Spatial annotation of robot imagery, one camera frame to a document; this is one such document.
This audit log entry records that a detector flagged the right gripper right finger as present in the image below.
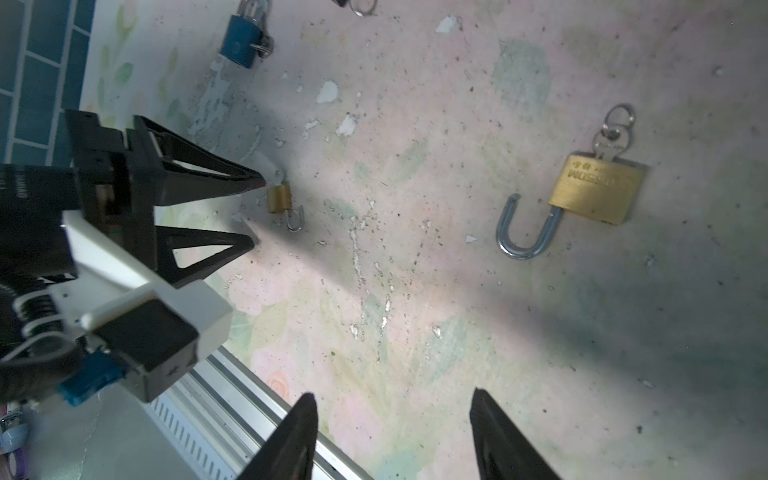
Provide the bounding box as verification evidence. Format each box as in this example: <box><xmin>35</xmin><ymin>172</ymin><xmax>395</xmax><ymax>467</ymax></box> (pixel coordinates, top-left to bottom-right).
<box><xmin>469</xmin><ymin>388</ymin><xmax>560</xmax><ymax>480</ymax></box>

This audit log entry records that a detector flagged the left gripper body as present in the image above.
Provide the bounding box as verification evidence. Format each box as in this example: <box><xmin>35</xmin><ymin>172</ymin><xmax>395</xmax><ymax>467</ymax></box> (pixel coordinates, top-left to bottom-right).
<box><xmin>65</xmin><ymin>110</ymin><xmax>157</xmax><ymax>270</ymax></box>

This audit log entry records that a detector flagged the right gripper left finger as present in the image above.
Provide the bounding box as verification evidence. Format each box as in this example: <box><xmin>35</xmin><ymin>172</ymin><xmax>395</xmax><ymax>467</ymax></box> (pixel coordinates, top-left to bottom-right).
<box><xmin>237</xmin><ymin>393</ymin><xmax>318</xmax><ymax>480</ymax></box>

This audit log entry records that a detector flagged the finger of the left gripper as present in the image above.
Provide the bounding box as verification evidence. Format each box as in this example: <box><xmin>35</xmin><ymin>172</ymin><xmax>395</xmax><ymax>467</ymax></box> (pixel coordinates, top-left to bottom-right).
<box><xmin>156</xmin><ymin>226</ymin><xmax>255</xmax><ymax>288</ymax></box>
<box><xmin>131</xmin><ymin>115</ymin><xmax>267</xmax><ymax>206</ymax></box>

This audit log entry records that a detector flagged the small brass padlock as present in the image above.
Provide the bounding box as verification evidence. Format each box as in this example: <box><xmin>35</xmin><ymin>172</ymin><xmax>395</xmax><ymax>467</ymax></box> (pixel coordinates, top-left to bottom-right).
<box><xmin>254</xmin><ymin>151</ymin><xmax>305</xmax><ymax>232</ymax></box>

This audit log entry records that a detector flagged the blue padlock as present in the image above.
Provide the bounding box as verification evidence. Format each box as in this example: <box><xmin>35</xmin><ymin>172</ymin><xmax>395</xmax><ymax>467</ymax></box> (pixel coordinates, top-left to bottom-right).
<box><xmin>219</xmin><ymin>0</ymin><xmax>274</xmax><ymax>69</ymax></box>

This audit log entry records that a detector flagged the black padlock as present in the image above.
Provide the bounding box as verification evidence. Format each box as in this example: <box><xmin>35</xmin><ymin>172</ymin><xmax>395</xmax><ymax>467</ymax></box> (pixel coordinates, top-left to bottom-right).
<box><xmin>332</xmin><ymin>0</ymin><xmax>378</xmax><ymax>18</ymax></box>

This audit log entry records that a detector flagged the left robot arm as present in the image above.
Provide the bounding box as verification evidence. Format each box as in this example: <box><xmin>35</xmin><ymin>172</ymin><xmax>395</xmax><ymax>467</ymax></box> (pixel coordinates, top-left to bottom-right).
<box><xmin>1</xmin><ymin>110</ymin><xmax>266</xmax><ymax>406</ymax></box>

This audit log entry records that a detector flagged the large brass padlock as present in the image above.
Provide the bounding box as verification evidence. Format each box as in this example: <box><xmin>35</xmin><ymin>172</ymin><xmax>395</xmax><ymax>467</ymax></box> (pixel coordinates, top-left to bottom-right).
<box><xmin>495</xmin><ymin>104</ymin><xmax>649</xmax><ymax>261</ymax></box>

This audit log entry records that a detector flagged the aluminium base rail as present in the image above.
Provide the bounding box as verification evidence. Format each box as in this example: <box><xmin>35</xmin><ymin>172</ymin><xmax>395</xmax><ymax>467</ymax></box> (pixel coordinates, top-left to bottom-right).
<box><xmin>145</xmin><ymin>348</ymin><xmax>369</xmax><ymax>479</ymax></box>

